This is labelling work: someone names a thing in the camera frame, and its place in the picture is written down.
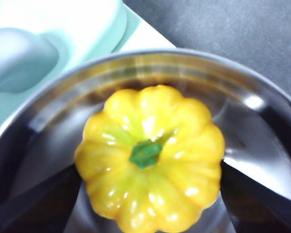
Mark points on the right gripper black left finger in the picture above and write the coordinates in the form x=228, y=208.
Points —
x=38, y=211

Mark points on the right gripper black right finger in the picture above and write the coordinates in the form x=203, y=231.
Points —
x=257, y=211

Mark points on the yellow toy pumpkin green stem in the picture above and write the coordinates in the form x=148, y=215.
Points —
x=160, y=194

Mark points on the mint green hinged griddle lid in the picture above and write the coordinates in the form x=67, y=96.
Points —
x=82, y=21

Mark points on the mint green breakfast machine base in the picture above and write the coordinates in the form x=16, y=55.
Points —
x=140, y=36

